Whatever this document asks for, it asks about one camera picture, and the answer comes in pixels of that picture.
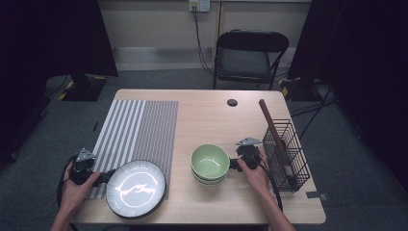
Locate grey tape strip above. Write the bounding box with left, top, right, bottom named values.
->
left=306, top=191, right=329, bottom=202

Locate black wire basket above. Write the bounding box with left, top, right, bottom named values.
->
left=262, top=118, right=311, bottom=193

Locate white wall socket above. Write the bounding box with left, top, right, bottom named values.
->
left=188, top=0, right=211, bottom=13

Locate black stand base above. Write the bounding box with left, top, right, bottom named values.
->
left=278, top=76, right=325, bottom=103
left=58, top=72, right=108, bottom=103

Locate pale wall conduit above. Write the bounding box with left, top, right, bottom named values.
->
left=217, top=1, right=224, bottom=59

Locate person's right hand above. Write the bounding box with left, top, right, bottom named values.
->
left=237, top=146, right=271, bottom=196

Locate grey striped placemat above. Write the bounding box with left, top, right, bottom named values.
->
left=88, top=99, right=179, bottom=200

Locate black curtain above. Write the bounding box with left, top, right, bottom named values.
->
left=0, top=0, right=119, bottom=163
left=288, top=0, right=408, bottom=184

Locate person's left hand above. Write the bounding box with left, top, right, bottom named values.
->
left=59, top=163, right=102, bottom=216

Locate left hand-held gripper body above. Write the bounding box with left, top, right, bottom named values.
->
left=68, top=147, right=97, bottom=187

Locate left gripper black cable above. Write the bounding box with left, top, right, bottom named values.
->
left=56, top=153, right=80, bottom=231

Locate black socket cable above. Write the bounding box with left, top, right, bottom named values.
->
left=191, top=5, right=216, bottom=77

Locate black floor cable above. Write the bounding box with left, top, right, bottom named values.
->
left=288, top=81, right=337, bottom=141

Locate black folding chair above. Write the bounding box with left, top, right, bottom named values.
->
left=212, top=29, right=291, bottom=91

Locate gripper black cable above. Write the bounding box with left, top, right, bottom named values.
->
left=256, top=160, right=284, bottom=213
left=56, top=153, right=80, bottom=231

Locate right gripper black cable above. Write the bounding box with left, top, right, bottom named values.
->
left=256, top=160, right=284, bottom=213

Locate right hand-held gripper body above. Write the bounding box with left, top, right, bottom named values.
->
left=235, top=137, right=263, bottom=171

